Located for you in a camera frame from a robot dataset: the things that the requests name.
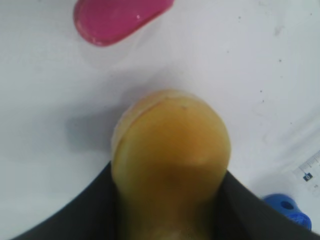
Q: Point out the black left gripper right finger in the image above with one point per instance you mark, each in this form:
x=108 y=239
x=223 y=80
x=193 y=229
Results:
x=243 y=216

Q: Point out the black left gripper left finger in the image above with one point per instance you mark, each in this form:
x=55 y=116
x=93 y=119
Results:
x=94 y=214

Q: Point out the yellow bread roll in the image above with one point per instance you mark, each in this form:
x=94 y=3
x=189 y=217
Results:
x=170 y=153

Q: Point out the pink pencil sharpener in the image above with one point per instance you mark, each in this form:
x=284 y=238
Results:
x=106 y=22

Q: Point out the blue pencil sharpener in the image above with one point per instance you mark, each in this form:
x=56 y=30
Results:
x=286 y=206

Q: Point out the transparent plastic ruler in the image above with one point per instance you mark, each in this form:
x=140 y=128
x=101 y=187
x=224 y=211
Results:
x=307 y=174

